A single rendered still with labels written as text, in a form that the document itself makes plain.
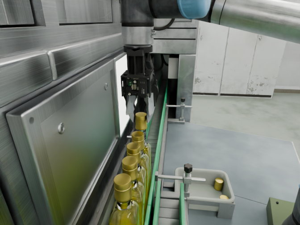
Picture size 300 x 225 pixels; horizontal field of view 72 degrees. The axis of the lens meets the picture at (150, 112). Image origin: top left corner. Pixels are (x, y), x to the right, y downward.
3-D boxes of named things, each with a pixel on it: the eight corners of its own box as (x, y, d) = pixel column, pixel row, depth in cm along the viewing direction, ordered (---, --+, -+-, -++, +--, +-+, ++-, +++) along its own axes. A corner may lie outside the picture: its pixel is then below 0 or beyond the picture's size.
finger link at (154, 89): (143, 107, 57) (138, 77, 54) (144, 105, 59) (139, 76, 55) (160, 106, 56) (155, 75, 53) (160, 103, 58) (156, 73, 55)
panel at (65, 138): (133, 103, 125) (131, 44, 111) (138, 103, 124) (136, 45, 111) (50, 260, 43) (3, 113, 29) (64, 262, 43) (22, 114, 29)
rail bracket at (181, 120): (164, 127, 137) (165, 96, 128) (189, 129, 136) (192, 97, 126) (164, 131, 133) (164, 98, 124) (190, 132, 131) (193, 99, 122)
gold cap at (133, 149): (128, 155, 54) (127, 141, 52) (141, 156, 53) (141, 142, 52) (125, 164, 51) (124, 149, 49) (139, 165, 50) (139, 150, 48)
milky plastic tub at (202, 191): (173, 181, 96) (174, 166, 92) (223, 185, 94) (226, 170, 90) (173, 212, 80) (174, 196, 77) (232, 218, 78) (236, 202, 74)
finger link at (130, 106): (119, 127, 56) (123, 95, 52) (124, 118, 61) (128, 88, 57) (131, 129, 55) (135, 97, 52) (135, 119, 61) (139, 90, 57)
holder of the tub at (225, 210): (162, 181, 97) (163, 168, 93) (222, 186, 94) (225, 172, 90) (160, 212, 81) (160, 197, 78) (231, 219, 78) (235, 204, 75)
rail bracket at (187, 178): (155, 188, 74) (155, 160, 69) (202, 192, 73) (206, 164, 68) (154, 194, 72) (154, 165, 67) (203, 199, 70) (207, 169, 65)
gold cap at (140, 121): (136, 124, 63) (135, 111, 61) (147, 125, 63) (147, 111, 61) (134, 130, 60) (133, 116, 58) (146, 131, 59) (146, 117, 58)
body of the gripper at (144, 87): (120, 99, 50) (117, 47, 45) (127, 88, 58) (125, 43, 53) (151, 100, 50) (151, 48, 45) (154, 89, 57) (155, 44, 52)
